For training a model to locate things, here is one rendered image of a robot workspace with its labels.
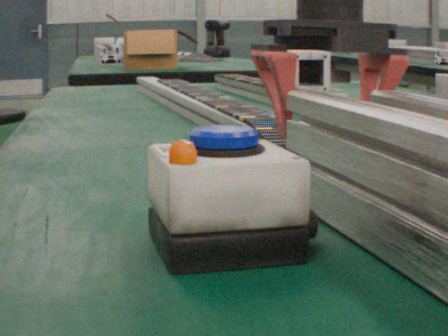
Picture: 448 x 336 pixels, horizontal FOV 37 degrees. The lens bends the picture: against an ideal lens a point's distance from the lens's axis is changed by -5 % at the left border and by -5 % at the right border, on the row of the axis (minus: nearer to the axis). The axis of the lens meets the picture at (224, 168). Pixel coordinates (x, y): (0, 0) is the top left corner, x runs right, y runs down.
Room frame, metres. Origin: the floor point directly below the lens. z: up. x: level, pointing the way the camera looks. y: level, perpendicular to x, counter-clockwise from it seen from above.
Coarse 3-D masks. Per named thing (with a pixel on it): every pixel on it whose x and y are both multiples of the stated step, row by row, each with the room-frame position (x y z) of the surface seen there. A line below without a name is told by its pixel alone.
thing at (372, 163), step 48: (288, 96) 0.54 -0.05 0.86; (336, 96) 0.50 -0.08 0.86; (384, 96) 0.54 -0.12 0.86; (288, 144) 0.54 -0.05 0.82; (336, 144) 0.45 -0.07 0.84; (384, 144) 0.41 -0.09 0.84; (432, 144) 0.33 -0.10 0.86; (336, 192) 0.45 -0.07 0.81; (384, 192) 0.38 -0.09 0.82; (432, 192) 0.33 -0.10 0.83; (384, 240) 0.38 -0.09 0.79; (432, 240) 0.33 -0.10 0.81; (432, 288) 0.32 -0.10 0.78
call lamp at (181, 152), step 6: (174, 144) 0.37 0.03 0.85; (180, 144) 0.37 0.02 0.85; (186, 144) 0.37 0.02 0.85; (192, 144) 0.37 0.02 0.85; (174, 150) 0.37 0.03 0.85; (180, 150) 0.37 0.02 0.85; (186, 150) 0.37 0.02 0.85; (192, 150) 0.37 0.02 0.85; (174, 156) 0.37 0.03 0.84; (180, 156) 0.37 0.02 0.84; (186, 156) 0.37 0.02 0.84; (192, 156) 0.37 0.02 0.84; (174, 162) 0.37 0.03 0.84; (180, 162) 0.37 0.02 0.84; (186, 162) 0.37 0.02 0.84; (192, 162) 0.37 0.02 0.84
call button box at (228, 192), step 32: (160, 160) 0.39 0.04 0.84; (224, 160) 0.38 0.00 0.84; (256, 160) 0.38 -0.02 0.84; (288, 160) 0.38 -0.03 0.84; (160, 192) 0.39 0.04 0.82; (192, 192) 0.36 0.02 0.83; (224, 192) 0.37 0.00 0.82; (256, 192) 0.37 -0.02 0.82; (288, 192) 0.38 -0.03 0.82; (160, 224) 0.39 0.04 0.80; (192, 224) 0.36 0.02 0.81; (224, 224) 0.37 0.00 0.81; (256, 224) 0.37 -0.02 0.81; (288, 224) 0.38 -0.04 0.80; (192, 256) 0.36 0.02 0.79; (224, 256) 0.37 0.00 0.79; (256, 256) 0.37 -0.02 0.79; (288, 256) 0.38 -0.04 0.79
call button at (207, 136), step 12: (192, 132) 0.40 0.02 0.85; (204, 132) 0.40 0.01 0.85; (216, 132) 0.39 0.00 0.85; (228, 132) 0.39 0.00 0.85; (240, 132) 0.40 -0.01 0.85; (252, 132) 0.40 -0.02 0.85; (204, 144) 0.39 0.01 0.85; (216, 144) 0.39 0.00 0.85; (228, 144) 0.39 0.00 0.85; (240, 144) 0.39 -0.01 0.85; (252, 144) 0.40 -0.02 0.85
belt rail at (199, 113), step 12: (144, 84) 1.55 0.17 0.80; (156, 84) 1.41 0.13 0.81; (156, 96) 1.38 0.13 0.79; (168, 96) 1.24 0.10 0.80; (180, 96) 1.14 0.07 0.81; (180, 108) 1.13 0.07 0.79; (192, 108) 1.04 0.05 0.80; (204, 108) 0.96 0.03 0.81; (192, 120) 1.04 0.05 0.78; (204, 120) 0.96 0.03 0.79; (216, 120) 0.90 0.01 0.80; (228, 120) 0.84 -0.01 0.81
